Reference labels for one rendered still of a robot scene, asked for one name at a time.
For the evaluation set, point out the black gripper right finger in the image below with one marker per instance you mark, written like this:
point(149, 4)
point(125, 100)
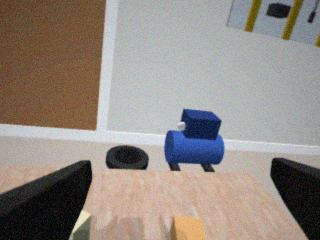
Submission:
point(299, 188)

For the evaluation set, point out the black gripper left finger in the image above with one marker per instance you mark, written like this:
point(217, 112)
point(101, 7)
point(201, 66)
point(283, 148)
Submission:
point(46, 208)

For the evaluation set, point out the orange rectangular block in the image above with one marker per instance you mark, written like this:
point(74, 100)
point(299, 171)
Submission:
point(186, 228)

